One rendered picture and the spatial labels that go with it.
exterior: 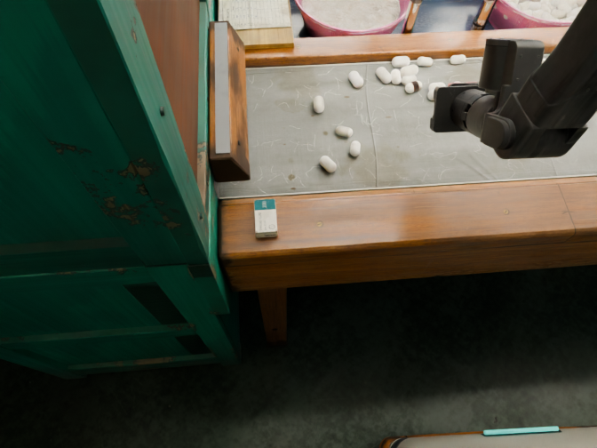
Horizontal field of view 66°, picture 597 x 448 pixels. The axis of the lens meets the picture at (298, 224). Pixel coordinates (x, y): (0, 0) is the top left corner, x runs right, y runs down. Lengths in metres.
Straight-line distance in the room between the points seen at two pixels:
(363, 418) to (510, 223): 0.82
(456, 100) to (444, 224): 0.20
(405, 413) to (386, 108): 0.91
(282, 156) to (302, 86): 0.17
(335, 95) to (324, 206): 0.27
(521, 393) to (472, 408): 0.16
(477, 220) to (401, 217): 0.13
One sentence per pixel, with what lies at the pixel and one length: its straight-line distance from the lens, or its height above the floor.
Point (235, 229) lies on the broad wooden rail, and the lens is 0.75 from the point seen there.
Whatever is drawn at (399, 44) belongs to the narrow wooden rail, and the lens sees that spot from 1.02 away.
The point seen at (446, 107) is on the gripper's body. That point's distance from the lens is 0.71.
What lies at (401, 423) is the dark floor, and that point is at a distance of 1.47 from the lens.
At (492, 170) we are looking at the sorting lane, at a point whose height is 0.74.
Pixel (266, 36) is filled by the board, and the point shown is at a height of 0.78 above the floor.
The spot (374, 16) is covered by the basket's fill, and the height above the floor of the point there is 0.73.
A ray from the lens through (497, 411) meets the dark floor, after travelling 1.56.
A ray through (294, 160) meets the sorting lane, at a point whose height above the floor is 0.74.
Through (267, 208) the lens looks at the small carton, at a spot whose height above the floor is 0.78.
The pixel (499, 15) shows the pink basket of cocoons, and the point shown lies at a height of 0.72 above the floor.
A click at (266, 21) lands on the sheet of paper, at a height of 0.78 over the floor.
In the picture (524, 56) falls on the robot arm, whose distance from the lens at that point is 0.61.
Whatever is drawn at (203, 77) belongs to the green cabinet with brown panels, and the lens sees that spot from 0.79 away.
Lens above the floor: 1.43
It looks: 64 degrees down
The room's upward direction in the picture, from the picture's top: 3 degrees clockwise
